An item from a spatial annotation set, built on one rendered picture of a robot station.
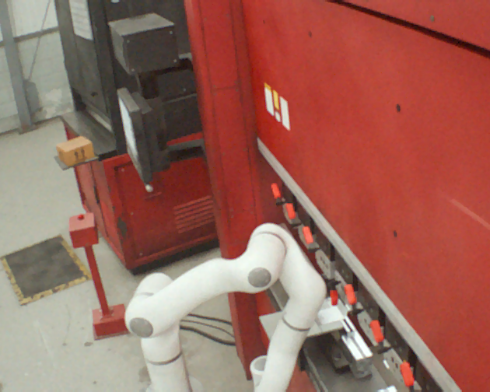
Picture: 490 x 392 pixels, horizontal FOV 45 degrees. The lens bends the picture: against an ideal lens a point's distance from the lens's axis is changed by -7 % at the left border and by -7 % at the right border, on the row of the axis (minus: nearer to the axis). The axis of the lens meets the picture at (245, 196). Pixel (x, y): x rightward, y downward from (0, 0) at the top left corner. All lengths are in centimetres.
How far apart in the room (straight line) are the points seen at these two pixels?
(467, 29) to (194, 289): 103
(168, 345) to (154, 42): 145
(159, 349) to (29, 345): 245
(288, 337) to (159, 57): 153
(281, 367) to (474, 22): 114
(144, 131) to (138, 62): 32
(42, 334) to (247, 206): 193
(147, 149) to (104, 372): 151
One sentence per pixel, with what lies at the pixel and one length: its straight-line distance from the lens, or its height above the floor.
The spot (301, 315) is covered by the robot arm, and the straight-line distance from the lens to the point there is 171.
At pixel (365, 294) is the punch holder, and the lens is 187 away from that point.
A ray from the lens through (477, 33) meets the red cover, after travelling 104.
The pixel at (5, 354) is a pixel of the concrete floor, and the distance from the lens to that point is 426.
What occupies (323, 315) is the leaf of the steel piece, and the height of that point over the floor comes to 100.
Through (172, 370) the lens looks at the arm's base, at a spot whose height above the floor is 116.
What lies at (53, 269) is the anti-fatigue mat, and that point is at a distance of 501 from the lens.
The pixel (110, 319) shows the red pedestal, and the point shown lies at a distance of 406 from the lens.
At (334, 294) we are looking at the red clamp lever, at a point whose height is 120.
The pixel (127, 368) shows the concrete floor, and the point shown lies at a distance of 382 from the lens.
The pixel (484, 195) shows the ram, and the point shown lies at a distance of 114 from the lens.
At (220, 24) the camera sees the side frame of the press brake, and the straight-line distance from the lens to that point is 270.
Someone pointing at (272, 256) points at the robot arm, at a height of 157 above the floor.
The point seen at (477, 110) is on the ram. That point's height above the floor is 204.
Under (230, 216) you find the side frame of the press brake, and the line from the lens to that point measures 298.
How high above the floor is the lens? 239
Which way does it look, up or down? 25 degrees down
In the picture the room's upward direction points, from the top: 7 degrees counter-clockwise
